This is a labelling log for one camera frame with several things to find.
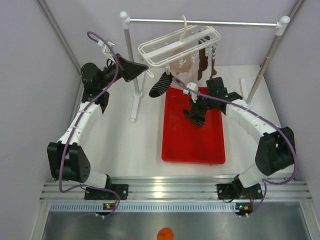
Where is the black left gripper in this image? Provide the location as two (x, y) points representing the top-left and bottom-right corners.
(98, 52), (147, 89)

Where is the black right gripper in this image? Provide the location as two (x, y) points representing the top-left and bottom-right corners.
(189, 91), (216, 118)

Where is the black striped sock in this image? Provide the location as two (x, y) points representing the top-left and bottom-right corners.
(149, 72), (174, 98)
(183, 109), (206, 127)

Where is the brown sock striped cuff long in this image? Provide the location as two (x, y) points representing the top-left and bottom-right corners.
(197, 48), (208, 81)

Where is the pale pink sock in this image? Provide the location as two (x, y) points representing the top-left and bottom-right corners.
(169, 54), (198, 85)

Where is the white clip sock hanger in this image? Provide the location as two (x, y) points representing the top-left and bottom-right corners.
(138, 15), (221, 74)

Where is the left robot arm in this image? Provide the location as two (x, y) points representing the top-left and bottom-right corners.
(47, 54), (148, 199)

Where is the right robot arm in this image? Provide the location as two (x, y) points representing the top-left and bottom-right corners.
(183, 77), (296, 199)

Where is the white rack base foot left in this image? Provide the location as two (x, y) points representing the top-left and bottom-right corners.
(129, 73), (146, 123)

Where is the red plastic tray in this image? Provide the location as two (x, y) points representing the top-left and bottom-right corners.
(161, 87), (226, 165)

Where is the orange round object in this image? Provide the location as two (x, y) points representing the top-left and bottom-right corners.
(156, 227), (174, 240)

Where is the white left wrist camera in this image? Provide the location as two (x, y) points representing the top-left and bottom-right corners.
(97, 39), (115, 60)

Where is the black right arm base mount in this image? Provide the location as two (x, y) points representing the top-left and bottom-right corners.
(216, 182), (263, 203)

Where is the aluminium mounting rail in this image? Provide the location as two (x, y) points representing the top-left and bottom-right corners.
(39, 174), (313, 201)

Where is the white drying rack frame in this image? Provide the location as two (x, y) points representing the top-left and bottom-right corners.
(119, 10), (292, 105)

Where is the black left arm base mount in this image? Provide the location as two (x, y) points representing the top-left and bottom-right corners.
(84, 184), (129, 200)

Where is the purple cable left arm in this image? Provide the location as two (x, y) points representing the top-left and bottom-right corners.
(58, 31), (122, 195)

